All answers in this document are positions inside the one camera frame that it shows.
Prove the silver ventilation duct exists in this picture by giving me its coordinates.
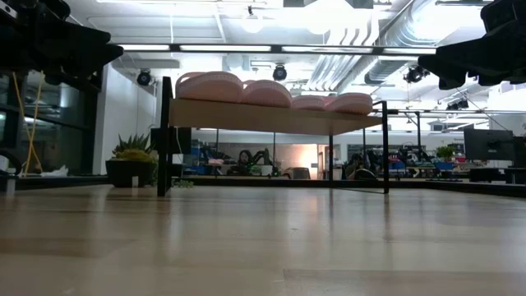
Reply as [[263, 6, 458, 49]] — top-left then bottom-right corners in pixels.
[[363, 0, 457, 86]]

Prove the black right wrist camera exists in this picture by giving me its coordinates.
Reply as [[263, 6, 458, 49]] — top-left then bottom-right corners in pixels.
[[479, 0, 526, 38]]

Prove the small plant in white pot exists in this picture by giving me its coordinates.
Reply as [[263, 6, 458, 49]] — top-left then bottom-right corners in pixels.
[[251, 163, 275, 177]]

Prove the black bar with light strips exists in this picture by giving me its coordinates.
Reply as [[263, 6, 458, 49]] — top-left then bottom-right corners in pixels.
[[117, 43, 437, 57]]

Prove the black aluminium rig frame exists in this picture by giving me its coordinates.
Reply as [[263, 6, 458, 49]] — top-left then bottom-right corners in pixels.
[[16, 175, 526, 199]]

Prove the black computer monitor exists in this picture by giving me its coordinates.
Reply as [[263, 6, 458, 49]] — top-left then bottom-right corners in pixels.
[[511, 135, 526, 168], [463, 128, 514, 162]]

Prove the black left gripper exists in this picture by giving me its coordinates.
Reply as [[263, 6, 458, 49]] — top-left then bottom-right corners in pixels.
[[0, 0, 124, 86]]

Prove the wooden shelf with black frame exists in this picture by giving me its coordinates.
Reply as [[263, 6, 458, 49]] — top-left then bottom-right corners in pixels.
[[157, 76, 390, 197]]

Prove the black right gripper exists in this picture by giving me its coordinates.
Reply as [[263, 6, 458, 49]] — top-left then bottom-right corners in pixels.
[[418, 22, 526, 90]]

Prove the potted succulent in black pot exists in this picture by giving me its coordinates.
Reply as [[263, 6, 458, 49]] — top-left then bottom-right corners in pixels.
[[105, 133, 160, 189]]

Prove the green office plant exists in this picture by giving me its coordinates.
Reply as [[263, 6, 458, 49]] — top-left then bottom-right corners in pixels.
[[434, 144, 456, 161]]

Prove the black ceiling spotlight cluster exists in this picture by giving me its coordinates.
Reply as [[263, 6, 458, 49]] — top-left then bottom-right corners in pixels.
[[445, 98, 470, 111], [403, 65, 431, 85]]

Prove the white crumpled paper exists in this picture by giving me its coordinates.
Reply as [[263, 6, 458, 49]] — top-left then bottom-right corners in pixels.
[[39, 164, 69, 178]]

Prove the yellow cable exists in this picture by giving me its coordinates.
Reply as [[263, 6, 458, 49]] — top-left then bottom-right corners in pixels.
[[12, 72, 45, 177]]

